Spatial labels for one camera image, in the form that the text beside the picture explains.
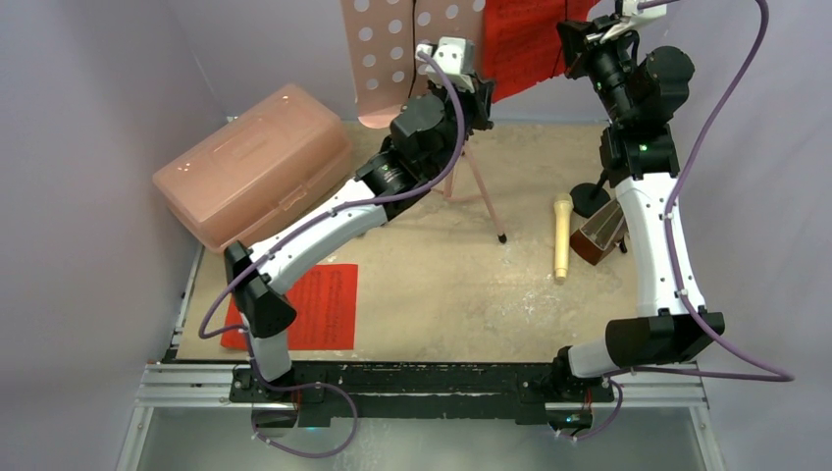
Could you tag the pink plastic storage box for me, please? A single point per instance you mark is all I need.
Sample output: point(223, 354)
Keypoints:
point(260, 172)

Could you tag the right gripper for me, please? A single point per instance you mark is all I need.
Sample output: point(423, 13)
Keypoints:
point(586, 37)

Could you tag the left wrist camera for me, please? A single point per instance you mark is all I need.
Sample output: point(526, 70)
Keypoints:
point(454, 56)

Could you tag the pink tripod music stand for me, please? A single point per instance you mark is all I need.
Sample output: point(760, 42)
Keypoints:
point(382, 38)

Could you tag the red sheet music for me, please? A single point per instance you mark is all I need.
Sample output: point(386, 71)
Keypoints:
point(325, 300)
point(522, 47)

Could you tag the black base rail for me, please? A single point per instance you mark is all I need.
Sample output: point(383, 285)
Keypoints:
point(537, 393)

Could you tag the cream microphone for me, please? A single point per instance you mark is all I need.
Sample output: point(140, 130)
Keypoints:
point(562, 209)

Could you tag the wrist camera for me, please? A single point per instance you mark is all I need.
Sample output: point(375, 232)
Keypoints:
point(629, 15)
point(454, 56)

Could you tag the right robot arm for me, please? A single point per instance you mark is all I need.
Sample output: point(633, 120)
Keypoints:
point(641, 165)

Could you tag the brown metronome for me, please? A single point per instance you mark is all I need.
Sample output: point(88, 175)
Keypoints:
point(601, 234)

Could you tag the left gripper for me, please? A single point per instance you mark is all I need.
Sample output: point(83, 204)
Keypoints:
point(479, 102)

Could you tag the black microphone stand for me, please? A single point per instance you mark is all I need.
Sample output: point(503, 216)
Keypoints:
point(588, 198)

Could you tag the aluminium frame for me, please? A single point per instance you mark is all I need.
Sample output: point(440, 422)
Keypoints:
point(445, 302)

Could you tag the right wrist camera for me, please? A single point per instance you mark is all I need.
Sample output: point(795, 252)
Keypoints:
point(629, 15)

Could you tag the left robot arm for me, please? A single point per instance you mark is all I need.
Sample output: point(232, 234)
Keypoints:
point(425, 141)

